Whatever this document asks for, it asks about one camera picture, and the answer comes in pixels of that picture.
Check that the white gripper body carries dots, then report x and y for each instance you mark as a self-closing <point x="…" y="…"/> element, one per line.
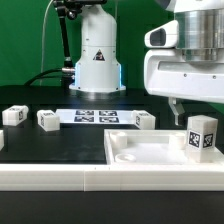
<point x="185" y="61"/>

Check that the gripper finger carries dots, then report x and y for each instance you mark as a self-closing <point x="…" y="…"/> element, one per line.
<point x="177" y="109"/>

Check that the white square tabletop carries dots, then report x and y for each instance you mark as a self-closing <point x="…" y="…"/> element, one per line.
<point x="151" y="147"/>

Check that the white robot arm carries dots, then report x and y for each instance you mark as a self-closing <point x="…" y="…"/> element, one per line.
<point x="97" y="72"/>

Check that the white obstacle fence front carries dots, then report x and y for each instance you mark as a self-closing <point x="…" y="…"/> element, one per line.
<point x="37" y="177"/>

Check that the white tag base sheet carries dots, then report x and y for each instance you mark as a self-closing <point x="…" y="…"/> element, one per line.
<point x="82" y="116"/>

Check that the white block left edge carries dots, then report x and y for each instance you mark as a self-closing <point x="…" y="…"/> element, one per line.
<point x="1" y="139"/>

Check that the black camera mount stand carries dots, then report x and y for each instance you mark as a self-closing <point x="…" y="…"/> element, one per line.
<point x="70" y="9"/>

